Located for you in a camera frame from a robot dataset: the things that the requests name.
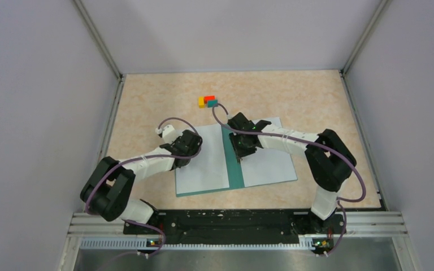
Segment teal block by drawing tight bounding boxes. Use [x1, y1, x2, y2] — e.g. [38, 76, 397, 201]
[207, 99, 219, 108]

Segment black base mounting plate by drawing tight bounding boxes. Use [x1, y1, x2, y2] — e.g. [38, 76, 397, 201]
[123, 209, 344, 245]

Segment red block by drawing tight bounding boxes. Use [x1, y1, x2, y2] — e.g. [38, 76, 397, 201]
[204, 95, 215, 103]

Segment left aluminium corner post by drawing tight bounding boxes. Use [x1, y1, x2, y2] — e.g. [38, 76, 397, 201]
[71, 0, 123, 81]

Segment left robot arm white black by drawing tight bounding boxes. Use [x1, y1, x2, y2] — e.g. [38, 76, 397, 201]
[80, 130, 203, 233]

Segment yellow block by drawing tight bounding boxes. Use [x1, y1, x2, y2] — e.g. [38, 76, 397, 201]
[198, 97, 206, 108]

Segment green file folder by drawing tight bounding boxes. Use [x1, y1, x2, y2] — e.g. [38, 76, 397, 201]
[175, 123, 298, 198]

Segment right aluminium corner post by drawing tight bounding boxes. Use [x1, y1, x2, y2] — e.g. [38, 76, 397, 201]
[340, 0, 392, 78]

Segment aluminium frame rail front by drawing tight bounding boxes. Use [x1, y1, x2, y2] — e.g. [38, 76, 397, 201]
[68, 210, 407, 251]

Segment printed white paper sheet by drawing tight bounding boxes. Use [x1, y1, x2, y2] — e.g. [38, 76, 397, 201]
[236, 117, 298, 189]

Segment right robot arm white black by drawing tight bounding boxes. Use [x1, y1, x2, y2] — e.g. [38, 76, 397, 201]
[227, 112, 357, 233]

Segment aluminium corner post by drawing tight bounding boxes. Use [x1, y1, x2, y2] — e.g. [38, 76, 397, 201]
[71, 0, 123, 81]
[340, 0, 392, 78]

